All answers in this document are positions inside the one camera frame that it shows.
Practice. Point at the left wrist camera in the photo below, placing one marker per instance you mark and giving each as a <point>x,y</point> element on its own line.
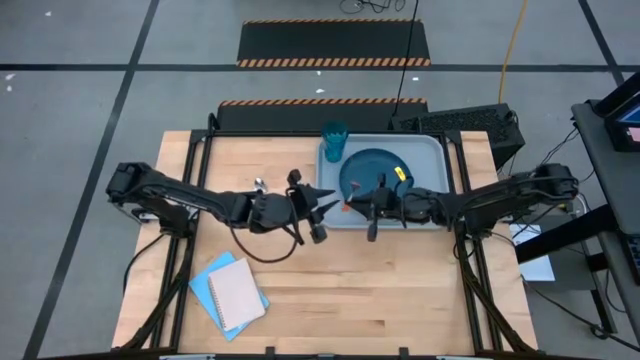
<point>295,176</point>

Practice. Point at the grey power strip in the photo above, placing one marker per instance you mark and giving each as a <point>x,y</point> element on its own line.
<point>582,206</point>

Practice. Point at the white spiral notebook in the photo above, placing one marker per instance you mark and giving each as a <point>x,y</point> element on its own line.
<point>235,295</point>

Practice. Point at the grey left arm base plate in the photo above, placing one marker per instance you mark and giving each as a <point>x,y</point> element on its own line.
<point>142,216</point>

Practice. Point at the black aluminium table frame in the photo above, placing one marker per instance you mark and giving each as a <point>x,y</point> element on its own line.
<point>199,136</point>

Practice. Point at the dark blue round plate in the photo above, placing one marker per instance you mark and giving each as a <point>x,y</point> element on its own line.
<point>370,165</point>

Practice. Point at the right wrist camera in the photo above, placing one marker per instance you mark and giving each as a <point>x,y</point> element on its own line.
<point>381,180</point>

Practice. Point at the light blue notebook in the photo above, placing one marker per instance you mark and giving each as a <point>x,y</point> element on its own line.
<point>200,287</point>

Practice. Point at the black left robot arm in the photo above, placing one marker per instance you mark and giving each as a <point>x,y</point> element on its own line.
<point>165,187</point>

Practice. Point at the black monitor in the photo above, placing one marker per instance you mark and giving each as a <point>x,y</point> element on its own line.
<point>622,135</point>

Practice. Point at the black hazard-striped floor mat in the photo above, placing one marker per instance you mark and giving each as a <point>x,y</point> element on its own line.
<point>330,42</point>
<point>310,117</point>

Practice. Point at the grey plastic tray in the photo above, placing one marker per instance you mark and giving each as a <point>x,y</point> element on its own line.
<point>425,150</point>

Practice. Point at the teal plastic cup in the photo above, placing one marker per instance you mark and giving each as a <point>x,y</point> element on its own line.
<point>334,147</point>

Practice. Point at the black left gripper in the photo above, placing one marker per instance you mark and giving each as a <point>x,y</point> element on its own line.
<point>272,212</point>

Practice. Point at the laptop keyboard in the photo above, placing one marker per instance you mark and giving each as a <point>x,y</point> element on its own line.
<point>634,260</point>

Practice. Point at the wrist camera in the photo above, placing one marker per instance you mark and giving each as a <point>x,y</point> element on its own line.
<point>381,180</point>
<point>295,176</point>

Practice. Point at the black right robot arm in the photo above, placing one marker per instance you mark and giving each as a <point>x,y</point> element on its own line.
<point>500,197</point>

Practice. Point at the grey side table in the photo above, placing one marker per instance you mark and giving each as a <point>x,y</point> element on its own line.
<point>615,185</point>

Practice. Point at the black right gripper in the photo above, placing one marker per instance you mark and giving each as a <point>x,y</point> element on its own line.
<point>387,205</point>

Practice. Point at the white paper sheet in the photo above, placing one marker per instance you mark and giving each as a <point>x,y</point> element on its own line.
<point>540,270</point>

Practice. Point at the black side table leg frame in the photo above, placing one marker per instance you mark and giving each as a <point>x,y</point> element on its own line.
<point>565,235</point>

